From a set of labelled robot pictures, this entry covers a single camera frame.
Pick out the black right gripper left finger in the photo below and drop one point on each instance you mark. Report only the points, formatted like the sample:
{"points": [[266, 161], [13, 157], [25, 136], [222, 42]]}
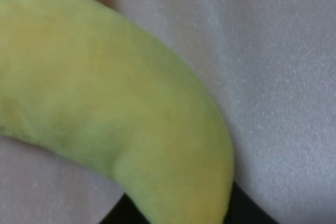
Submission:
{"points": [[124, 212]]}

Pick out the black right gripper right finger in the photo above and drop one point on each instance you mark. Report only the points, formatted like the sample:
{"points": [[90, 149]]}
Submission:
{"points": [[243, 210]]}

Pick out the yellow plush banana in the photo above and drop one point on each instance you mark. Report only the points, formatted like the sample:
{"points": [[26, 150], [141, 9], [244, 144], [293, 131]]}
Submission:
{"points": [[82, 81]]}

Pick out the peach tablecloth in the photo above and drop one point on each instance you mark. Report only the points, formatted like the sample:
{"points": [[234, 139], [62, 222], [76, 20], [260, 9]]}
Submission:
{"points": [[271, 66]]}

